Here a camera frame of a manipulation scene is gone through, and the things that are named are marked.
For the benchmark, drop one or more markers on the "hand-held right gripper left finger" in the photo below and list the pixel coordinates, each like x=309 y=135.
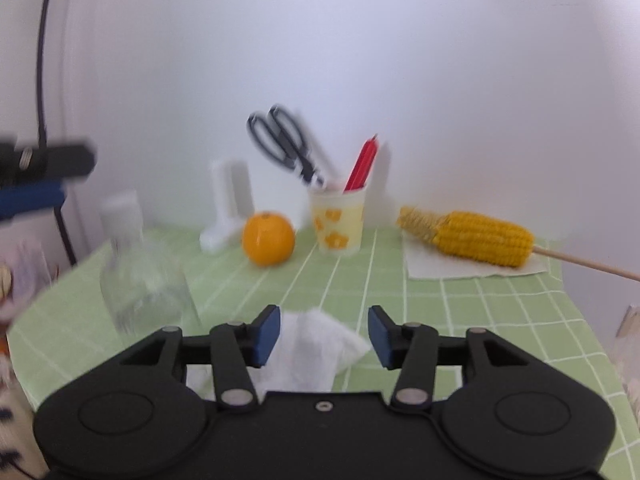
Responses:
x=267 y=334

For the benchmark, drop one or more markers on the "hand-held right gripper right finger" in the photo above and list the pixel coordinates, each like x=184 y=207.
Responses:
x=380 y=335

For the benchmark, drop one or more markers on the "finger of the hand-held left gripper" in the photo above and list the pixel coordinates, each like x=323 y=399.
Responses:
x=60 y=160

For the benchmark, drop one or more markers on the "white tissue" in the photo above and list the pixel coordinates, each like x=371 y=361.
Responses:
x=310 y=345

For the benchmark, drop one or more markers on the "clear glass bottle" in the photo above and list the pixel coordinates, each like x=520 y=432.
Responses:
x=145 y=285

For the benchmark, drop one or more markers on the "white paper napkin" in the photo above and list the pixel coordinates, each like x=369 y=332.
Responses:
x=435 y=265

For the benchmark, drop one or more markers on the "orange fruit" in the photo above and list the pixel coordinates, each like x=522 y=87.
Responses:
x=268 y=239

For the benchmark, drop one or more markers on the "cream cup with orange flowers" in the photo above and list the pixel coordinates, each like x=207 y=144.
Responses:
x=337 y=225

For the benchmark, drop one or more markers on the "green checked tablecloth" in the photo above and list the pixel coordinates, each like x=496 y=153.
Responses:
x=500 y=310

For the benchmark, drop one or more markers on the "corn cob on skewer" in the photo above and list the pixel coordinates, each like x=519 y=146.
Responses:
x=480 y=240

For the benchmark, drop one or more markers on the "white plastic stand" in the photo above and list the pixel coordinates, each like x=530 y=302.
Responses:
x=222 y=195

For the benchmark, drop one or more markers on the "red pen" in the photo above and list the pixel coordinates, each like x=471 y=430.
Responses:
x=362 y=162

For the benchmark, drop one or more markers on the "black scissors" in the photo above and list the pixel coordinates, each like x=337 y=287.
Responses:
x=290 y=147

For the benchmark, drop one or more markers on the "clear plastic item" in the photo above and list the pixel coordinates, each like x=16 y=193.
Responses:
x=630 y=345

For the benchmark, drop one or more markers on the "patterned cloth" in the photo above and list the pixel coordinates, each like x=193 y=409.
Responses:
x=15 y=410

